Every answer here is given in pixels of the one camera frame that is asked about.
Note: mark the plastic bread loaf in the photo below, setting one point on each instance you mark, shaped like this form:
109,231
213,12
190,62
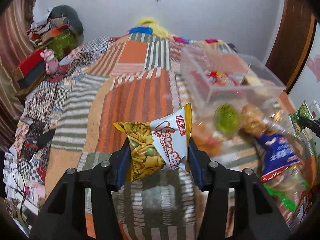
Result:
251,79

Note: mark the striped brown curtain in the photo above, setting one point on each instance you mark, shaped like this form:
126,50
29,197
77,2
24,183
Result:
16,18

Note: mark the yellow pillow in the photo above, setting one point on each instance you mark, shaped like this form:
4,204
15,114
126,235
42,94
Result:
157,29

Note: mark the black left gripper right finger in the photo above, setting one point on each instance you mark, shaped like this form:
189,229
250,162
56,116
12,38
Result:
256,215

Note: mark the yellow white cracker snack bag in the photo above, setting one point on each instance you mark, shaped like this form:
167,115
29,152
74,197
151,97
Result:
160,144

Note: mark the green jelly cup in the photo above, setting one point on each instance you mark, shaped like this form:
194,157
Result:
226,119

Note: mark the pink plush toy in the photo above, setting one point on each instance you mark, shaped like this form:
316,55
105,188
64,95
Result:
50,60

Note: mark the clear bag orange fried snacks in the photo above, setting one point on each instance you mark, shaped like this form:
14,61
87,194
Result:
207,138

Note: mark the red and black box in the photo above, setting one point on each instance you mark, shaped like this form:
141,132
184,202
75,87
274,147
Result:
30,69

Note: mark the red cartoon snack bag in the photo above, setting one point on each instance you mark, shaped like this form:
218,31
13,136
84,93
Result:
214,78

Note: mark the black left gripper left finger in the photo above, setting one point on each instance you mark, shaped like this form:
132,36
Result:
63,214

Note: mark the green patterned bag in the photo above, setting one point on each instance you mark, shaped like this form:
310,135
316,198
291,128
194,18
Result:
63,44

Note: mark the brown wooden door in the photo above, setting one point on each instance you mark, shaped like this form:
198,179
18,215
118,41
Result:
293,42

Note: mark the green wrapper snack pack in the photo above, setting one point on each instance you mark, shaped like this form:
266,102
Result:
286,201

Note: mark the clear bag golden crackers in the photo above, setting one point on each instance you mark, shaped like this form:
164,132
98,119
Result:
253,120

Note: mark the clear plastic storage bin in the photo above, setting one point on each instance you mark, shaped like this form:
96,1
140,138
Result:
206,99

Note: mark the blue red snack bag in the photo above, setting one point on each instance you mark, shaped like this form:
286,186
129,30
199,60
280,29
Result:
276,154

